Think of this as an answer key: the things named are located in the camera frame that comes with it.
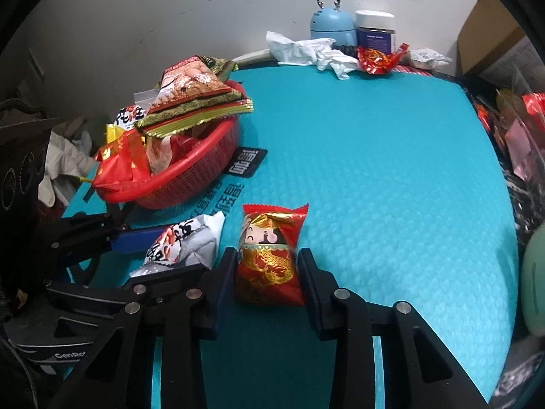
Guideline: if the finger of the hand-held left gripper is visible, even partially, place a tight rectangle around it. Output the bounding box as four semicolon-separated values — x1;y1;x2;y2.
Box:
46;263;214;308
47;214;171;273

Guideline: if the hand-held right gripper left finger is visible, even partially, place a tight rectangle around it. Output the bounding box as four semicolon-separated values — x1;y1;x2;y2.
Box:
49;247;239;409

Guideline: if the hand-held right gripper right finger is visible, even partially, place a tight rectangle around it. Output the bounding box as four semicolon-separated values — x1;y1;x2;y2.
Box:
297;248;488;409

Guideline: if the red gold cartoon packet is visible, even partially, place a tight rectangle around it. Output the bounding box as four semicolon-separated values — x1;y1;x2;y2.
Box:
235;203;309;306

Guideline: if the white snack packet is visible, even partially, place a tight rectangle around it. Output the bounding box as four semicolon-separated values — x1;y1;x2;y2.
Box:
116;106;148;131
129;212;225;277

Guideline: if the red plastic basket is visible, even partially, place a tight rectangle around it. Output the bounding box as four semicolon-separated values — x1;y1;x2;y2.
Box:
96;79;248;210

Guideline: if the brown green cereal packet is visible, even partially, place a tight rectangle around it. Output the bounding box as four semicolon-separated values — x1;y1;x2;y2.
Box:
136;55;254;139

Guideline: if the white cloth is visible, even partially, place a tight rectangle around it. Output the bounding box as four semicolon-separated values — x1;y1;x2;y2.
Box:
38;130;93;206

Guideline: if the red triangular packet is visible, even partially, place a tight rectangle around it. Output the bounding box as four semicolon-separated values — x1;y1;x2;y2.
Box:
93;130;151;203

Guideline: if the pale green round object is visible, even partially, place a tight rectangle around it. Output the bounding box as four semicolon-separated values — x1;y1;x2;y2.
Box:
519;226;545;338

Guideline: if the red candy wrapper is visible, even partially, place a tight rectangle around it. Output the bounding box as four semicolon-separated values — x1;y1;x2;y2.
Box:
357;43;409;76

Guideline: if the crumpled white tissue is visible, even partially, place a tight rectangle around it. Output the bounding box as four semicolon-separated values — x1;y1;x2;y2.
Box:
266;31;362;81

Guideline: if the pink object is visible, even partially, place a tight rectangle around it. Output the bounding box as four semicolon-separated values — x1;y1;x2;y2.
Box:
504;119;542;180

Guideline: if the crumpled white packet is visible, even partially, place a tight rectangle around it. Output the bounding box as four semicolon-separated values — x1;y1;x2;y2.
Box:
409;48;453;70

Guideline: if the white-lid jar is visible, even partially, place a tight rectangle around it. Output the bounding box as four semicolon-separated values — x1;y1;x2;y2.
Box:
355;11;397;54

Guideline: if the blue round humidifier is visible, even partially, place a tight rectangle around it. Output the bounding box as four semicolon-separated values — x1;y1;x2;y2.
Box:
310;0;357;46

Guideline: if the red foil packet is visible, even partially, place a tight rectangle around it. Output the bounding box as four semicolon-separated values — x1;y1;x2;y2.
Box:
521;93;545;121

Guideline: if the cardboard box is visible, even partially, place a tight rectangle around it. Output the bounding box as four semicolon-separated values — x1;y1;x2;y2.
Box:
457;0;529;78

